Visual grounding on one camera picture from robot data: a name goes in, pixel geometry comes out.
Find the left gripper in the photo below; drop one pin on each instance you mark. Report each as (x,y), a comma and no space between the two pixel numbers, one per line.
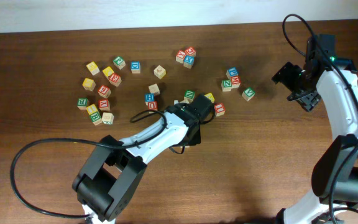
(193,137)

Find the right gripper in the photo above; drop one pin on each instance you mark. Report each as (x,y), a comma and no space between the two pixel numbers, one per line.
(309,101)

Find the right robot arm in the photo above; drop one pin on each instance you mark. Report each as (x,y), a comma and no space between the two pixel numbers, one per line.
(332,80)

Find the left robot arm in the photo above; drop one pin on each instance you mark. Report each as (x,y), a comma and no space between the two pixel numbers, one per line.
(108,179)

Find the green N block centre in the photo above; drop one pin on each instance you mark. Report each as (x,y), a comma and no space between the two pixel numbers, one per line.
(189,95)

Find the green n block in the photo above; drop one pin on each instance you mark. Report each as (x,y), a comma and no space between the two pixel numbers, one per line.
(226,85)
(189,95)

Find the red I block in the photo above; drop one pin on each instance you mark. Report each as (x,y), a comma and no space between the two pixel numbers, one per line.
(219,109)

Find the white blue T block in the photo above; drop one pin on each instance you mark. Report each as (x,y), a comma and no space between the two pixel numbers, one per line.
(179,101)

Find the green N block right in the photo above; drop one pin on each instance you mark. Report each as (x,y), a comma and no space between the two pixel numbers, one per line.
(226,85)

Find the red U block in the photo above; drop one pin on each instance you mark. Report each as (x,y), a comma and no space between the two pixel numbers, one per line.
(152,105)

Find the red M block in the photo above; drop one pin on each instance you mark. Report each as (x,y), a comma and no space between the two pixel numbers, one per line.
(235,81)

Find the blue X block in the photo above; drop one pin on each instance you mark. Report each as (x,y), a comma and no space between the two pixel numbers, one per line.
(188,61)

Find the blue H block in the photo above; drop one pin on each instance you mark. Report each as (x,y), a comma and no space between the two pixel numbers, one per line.
(149,98)

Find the blue P block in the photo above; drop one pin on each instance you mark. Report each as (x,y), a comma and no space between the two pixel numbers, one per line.
(232,72)

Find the green V block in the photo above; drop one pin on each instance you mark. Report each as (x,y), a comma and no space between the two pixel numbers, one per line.
(248,94)

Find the plain wood yellow block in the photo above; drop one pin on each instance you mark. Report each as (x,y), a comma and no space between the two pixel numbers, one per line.
(160,72)

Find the red Q block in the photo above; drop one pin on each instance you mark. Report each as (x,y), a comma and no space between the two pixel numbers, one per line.
(190,51)

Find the blue D block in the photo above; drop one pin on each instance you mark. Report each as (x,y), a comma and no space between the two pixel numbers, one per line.
(135,67)

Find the red E block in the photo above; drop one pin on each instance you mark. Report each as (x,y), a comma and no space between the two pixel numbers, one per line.
(115,79)

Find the plain wood green block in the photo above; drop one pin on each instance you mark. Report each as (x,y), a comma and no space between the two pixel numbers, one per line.
(107,118)

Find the green P block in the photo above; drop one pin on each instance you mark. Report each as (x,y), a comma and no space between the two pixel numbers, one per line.
(119,62)

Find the red 6 block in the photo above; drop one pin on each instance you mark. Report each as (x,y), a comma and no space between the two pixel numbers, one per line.
(104,91)

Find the yellow block beside E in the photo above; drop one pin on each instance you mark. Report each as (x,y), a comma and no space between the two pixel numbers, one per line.
(108,71)

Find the green B block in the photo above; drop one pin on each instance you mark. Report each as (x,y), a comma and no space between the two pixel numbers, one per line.
(96,118)

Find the yellow block above B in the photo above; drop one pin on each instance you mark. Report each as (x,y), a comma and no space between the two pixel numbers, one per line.
(91,109)

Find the yellow block upper left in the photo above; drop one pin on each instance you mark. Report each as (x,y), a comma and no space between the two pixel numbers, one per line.
(93,68)

